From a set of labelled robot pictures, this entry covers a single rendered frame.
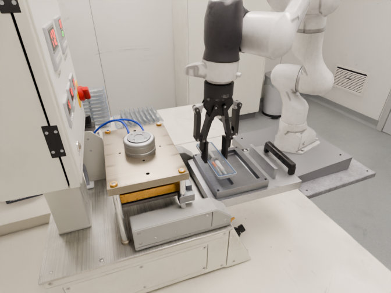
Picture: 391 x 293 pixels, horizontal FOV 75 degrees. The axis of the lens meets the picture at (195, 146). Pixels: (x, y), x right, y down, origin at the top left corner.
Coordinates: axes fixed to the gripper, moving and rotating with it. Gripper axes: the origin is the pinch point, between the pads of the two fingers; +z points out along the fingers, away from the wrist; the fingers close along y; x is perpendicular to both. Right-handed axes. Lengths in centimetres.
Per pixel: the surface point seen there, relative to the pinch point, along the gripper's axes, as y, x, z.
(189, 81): 58, 205, 42
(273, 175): 16.6, -6.9, 8.0
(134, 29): 8, 243, -6
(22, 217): -61, 21, 28
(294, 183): 22.2, -10.6, 9.9
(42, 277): -46, -16, 15
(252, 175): 10.9, -4.6, 8.5
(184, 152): -5.7, 11.7, 6.8
